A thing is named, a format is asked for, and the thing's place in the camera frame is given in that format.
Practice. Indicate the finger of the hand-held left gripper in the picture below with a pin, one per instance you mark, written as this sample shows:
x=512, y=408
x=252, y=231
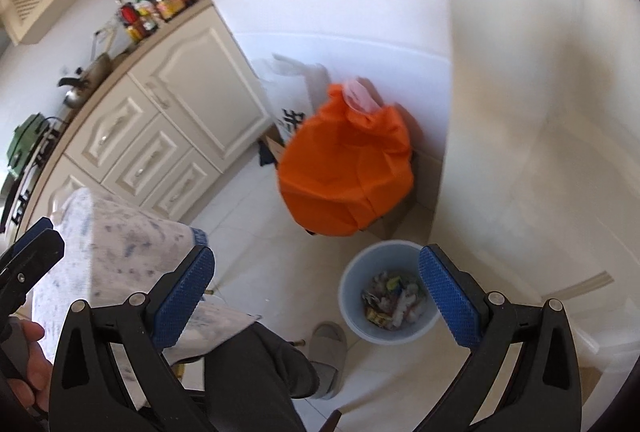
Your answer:
x=30, y=233
x=40, y=257

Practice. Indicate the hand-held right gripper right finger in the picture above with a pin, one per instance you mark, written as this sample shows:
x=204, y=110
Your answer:
x=450, y=297

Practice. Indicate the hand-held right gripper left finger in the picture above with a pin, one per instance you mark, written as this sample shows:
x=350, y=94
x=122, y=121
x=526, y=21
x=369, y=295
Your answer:
x=187, y=292

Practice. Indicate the pile of wrappers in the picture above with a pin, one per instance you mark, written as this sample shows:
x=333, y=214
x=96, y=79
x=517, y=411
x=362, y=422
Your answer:
x=392, y=299

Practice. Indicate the light blue trash bin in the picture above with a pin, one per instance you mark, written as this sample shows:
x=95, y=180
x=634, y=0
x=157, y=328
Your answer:
x=357, y=282

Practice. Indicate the person's left hand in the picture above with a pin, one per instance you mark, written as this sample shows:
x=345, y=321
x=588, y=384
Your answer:
x=40, y=382

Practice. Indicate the black gas stove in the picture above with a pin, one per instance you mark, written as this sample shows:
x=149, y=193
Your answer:
x=30, y=192

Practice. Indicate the cream cabinet door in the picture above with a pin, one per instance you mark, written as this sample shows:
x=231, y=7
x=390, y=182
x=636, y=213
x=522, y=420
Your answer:
x=200, y=92
x=70, y=173

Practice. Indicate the white blue fluffy table cover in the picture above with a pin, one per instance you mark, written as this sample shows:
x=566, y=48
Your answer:
x=115, y=232

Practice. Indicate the green electric cooker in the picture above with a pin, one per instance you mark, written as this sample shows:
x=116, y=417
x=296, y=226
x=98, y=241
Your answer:
x=25, y=145

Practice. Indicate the cardboard box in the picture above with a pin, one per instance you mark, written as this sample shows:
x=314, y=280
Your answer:
x=400, y=212

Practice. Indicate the cream cabinet drawer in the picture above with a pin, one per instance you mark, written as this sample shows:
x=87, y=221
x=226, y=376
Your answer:
x=112, y=132
x=147, y=160
x=180, y=184

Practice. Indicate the person's dark trouser leg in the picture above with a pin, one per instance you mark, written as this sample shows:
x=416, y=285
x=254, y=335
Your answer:
x=260, y=382

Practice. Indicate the grey slipper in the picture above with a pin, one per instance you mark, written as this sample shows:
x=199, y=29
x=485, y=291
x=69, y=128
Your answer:
x=327, y=357

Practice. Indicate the steel wok with lid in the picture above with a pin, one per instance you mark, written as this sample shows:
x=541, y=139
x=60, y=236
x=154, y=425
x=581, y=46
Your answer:
x=85, y=82

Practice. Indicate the orange fabric bag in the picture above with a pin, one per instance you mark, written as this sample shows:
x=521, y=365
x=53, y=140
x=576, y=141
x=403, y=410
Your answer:
x=345, y=162

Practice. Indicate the white rice bag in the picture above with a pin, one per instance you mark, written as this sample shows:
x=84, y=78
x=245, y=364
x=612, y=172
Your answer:
x=287, y=97

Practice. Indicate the pink white plastic bag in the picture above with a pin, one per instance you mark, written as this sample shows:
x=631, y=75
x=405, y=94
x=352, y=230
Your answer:
x=362, y=95

